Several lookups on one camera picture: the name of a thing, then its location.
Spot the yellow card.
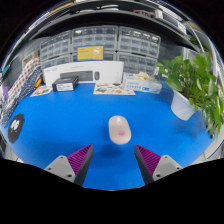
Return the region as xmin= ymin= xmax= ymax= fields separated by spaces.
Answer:
xmin=76 ymin=45 xmax=105 ymax=62

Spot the green plant in white pot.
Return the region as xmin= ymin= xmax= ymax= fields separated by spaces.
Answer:
xmin=155 ymin=51 xmax=224 ymax=138

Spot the red blue checked cloth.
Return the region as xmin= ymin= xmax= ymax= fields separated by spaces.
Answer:
xmin=8 ymin=58 xmax=43 ymax=111

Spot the black printed mouse pad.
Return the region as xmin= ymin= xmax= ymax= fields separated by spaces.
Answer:
xmin=7 ymin=113 xmax=26 ymax=144

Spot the dark overhead shelf unit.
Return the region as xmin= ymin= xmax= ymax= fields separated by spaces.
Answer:
xmin=19 ymin=0 xmax=208 ymax=54

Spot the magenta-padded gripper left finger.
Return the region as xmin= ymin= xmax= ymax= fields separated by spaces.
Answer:
xmin=43 ymin=143 xmax=95 ymax=187

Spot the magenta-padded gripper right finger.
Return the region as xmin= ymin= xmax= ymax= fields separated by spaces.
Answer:
xmin=134 ymin=143 xmax=184 ymax=185

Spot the long white keyboard box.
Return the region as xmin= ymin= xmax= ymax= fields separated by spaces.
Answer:
xmin=43 ymin=60 xmax=125 ymax=87

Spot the white woven basket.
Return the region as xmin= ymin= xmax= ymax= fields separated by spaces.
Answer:
xmin=21 ymin=50 xmax=40 ymax=70

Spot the large illustrated sticker sheet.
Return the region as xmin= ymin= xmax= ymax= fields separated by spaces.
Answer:
xmin=92 ymin=82 xmax=137 ymax=96

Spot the white and blue tissue box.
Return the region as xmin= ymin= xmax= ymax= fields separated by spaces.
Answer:
xmin=122 ymin=72 xmax=163 ymax=95

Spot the purple plastic bag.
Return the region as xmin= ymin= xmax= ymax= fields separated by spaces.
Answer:
xmin=2 ymin=85 xmax=10 ymax=101

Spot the small black box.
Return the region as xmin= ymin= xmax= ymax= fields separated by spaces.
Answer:
xmin=51 ymin=75 xmax=80 ymax=93

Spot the pale pink computer mouse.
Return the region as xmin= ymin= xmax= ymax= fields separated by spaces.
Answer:
xmin=108 ymin=115 xmax=132 ymax=145

